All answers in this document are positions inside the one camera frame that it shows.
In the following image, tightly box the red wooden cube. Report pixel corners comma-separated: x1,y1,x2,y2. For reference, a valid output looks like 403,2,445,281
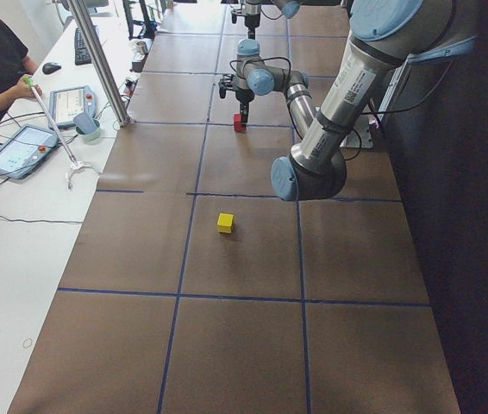
233,113,247,133

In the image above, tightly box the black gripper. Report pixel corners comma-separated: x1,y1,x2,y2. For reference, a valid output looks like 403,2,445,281
218,73,252,124
231,4,261,29

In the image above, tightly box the reacher grabber stick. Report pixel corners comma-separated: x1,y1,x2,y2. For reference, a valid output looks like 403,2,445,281
22,74,101,190

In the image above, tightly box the black keyboard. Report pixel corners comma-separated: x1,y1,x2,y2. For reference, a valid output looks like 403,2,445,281
73,28,92,66

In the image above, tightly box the black computer mouse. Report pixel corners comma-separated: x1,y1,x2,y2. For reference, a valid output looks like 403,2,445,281
41,62,62,75

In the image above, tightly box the yellow wooden cube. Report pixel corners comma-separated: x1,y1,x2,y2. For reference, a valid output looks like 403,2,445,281
216,213,235,234

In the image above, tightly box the teach pendant tablet near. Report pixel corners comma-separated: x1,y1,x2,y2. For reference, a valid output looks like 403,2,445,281
0,124,59,179

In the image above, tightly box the blue cup in bowl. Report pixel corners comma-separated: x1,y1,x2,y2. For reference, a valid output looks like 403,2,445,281
73,112,100,143

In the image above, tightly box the teach pendant tablet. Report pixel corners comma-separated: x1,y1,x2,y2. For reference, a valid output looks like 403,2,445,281
49,85,97,129
0,124,59,179

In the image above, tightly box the teach pendant tablet far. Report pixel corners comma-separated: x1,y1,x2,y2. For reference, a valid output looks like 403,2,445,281
49,85,97,129

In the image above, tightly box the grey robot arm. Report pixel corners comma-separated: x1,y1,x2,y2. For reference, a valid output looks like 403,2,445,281
227,0,306,31
219,1,479,201

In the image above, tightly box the aluminium frame post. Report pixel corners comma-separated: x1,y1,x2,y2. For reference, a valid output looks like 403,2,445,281
67,0,130,128

